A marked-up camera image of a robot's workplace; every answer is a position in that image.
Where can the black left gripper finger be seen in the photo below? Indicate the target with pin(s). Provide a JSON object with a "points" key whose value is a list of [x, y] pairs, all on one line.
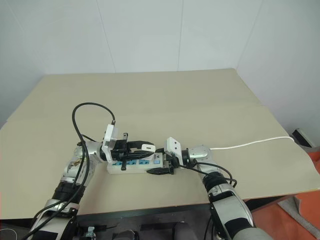
{"points": [[136, 156], [133, 144]]}

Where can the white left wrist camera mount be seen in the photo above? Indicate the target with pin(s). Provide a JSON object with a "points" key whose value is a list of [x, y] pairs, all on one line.
{"points": [[110, 135]]}

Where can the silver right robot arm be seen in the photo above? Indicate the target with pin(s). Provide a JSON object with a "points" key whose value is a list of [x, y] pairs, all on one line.
{"points": [[200, 153]]}

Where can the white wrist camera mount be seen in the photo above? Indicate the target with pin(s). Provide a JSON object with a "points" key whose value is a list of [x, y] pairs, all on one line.
{"points": [[110, 135], [173, 145]]}

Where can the white power strip blue sockets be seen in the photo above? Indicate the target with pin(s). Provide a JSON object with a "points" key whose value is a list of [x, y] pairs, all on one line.
{"points": [[140, 167]]}

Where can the white charger block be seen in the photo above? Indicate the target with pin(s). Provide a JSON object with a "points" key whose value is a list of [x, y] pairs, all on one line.
{"points": [[145, 147]]}

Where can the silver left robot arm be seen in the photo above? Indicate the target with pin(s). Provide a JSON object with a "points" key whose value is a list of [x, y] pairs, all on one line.
{"points": [[91, 150]]}

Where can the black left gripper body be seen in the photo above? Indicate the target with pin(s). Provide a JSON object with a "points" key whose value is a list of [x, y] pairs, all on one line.
{"points": [[119, 151]]}

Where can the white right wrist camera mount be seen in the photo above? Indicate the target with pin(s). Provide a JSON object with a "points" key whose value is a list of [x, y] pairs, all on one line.
{"points": [[173, 145]]}

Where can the black and grey box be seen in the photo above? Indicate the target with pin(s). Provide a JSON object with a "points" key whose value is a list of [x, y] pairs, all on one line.
{"points": [[302, 137]]}

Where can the small metal bracket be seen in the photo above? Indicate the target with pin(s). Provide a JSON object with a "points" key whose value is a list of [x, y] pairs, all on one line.
{"points": [[89, 231]]}

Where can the black rounded base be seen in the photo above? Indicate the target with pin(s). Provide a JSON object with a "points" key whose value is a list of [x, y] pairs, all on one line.
{"points": [[7, 231]]}

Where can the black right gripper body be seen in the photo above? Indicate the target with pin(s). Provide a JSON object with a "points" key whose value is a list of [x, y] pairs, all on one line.
{"points": [[172, 162]]}

